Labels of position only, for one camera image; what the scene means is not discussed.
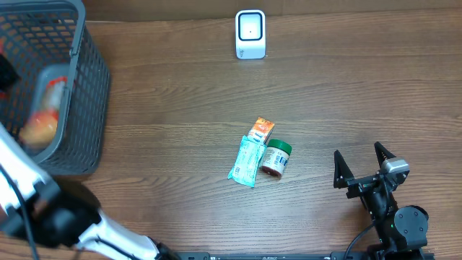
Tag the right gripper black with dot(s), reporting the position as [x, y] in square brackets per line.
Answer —
[343, 173]

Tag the white barcode scanner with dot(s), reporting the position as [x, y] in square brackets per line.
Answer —
[250, 34]

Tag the grey plastic shopping basket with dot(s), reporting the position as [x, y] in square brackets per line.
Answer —
[45, 43]

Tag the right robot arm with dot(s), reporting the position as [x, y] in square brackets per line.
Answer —
[402, 232]

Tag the small orange carton box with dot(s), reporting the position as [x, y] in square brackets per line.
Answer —
[261, 130]

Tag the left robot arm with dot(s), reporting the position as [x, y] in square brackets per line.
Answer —
[44, 211]

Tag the orange spaghetti pasta packet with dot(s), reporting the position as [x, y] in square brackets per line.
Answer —
[41, 127]

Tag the teal tissue packet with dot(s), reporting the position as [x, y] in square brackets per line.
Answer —
[246, 165]

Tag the green lid jar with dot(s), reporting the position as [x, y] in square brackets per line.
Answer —
[276, 157]

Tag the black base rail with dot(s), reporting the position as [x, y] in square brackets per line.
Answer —
[334, 255]

